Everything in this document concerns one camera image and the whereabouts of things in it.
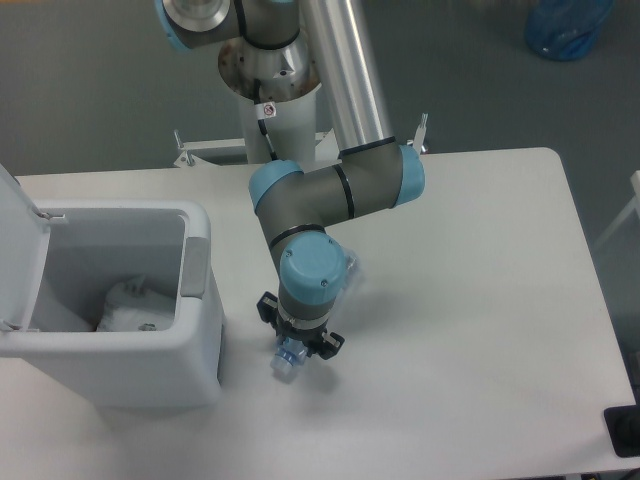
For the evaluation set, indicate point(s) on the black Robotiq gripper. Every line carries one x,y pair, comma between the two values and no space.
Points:
318,341

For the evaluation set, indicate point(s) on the clear plastic water bottle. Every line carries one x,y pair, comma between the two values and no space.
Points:
290,356

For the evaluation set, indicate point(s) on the white plastic bag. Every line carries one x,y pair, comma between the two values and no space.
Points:
131,306

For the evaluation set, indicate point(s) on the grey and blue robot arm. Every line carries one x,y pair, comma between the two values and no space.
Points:
294,207

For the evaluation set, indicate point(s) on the white trash can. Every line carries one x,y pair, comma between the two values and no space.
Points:
106,242

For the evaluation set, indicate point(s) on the white trash can lid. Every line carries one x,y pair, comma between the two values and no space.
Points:
26,300

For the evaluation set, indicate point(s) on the black device at table edge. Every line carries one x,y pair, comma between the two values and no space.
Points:
623,426

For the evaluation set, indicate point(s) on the blue plastic bag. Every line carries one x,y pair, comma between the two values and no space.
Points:
565,30

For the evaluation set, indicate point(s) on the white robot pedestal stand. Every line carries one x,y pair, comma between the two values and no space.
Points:
280,125

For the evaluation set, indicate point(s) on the white frame at right edge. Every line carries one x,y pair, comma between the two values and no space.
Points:
626,221

